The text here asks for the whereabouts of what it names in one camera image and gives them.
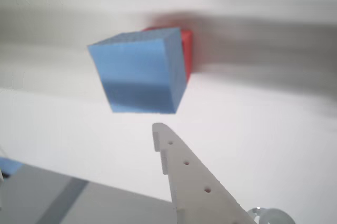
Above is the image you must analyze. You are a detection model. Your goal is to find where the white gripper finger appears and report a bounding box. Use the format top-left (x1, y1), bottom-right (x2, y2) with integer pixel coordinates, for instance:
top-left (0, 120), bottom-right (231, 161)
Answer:
top-left (152, 122), bottom-right (257, 224)

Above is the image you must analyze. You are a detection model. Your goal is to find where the blue foam cube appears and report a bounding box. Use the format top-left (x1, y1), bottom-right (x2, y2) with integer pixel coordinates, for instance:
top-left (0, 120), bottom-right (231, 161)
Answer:
top-left (87, 27), bottom-right (188, 115)

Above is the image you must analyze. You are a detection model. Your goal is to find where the red foam cube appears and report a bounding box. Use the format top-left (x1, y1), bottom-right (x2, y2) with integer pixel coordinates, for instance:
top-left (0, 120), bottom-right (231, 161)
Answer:
top-left (142, 26), bottom-right (193, 82)

